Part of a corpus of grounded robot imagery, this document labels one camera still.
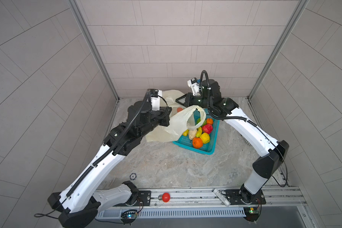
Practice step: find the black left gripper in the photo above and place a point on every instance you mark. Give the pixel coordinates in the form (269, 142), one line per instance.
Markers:
(162, 115)

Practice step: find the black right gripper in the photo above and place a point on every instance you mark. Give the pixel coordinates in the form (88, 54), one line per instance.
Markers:
(189, 98)

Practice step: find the translucent cream plastic bag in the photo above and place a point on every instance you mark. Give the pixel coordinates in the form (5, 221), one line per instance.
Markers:
(189, 118)

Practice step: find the yellow banana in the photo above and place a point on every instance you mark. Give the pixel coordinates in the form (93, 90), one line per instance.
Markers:
(186, 133)

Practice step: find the red fruit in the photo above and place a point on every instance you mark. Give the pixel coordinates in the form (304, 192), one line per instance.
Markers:
(208, 128)

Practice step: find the yellow bell pepper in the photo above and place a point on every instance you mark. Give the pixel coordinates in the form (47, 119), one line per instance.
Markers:
(205, 138)

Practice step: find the small orange fruit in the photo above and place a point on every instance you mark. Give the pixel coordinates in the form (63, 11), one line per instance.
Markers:
(209, 121)

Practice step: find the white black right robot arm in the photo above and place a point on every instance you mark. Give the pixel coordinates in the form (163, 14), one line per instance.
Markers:
(206, 93)

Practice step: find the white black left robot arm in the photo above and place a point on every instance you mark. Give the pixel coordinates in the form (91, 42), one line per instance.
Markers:
(116, 146)

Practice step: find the teal plastic basket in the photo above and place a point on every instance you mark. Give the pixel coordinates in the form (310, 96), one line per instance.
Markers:
(209, 143)

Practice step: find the red emergency stop button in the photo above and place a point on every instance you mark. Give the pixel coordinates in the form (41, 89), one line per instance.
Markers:
(165, 197)

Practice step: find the ventilation grille strip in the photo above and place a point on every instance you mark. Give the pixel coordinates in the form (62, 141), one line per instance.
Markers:
(160, 213)

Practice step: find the left circuit board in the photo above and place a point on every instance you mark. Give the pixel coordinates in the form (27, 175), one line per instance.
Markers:
(129, 216)

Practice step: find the circuit board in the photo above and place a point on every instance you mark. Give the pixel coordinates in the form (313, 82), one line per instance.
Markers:
(252, 214)
(129, 216)

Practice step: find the right circuit board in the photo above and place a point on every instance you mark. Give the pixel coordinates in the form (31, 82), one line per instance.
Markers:
(252, 214)

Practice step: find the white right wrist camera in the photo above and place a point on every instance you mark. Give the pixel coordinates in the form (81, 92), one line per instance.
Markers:
(193, 84)

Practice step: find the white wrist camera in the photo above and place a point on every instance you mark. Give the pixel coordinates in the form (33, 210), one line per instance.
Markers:
(155, 97)
(193, 84)

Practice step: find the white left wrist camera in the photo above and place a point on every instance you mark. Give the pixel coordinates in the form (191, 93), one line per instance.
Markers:
(155, 97)

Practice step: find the white label block on rail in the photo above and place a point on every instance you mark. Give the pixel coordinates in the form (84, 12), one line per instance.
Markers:
(222, 197)

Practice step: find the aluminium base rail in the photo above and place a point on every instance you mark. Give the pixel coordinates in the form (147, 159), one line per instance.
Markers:
(188, 196)

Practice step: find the aluminium corner post left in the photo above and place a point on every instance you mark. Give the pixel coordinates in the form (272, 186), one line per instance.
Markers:
(89, 40)

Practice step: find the aluminium corner post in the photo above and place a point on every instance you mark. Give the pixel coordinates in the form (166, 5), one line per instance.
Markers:
(89, 40)
(300, 7)

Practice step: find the aluminium corner post right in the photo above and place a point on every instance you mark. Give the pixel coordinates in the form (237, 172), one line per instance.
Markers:
(300, 7)

